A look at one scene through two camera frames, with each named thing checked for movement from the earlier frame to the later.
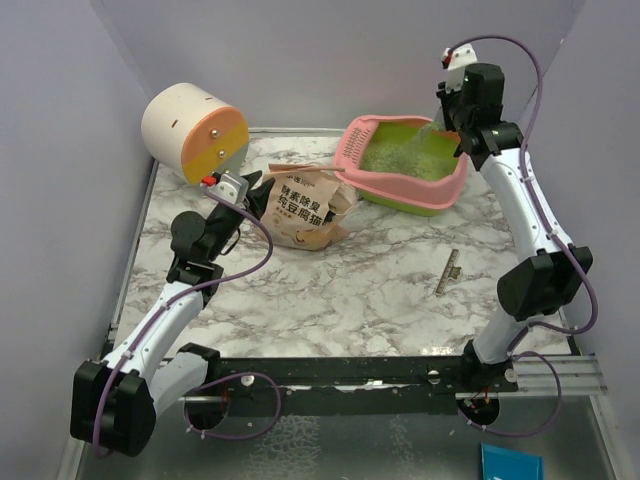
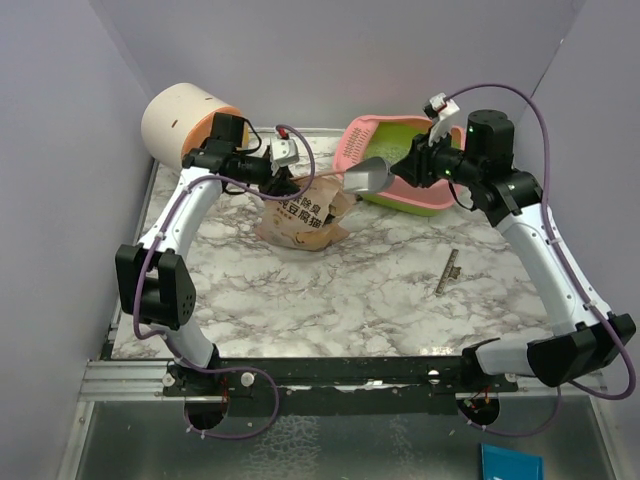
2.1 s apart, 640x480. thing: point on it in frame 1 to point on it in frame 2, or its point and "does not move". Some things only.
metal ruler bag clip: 451,271 does not move
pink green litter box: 408,163 does not move
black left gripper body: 226,226 to 259,173
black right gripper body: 454,115 to 439,161
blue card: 499,463 does not move
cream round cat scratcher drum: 192,134 does not move
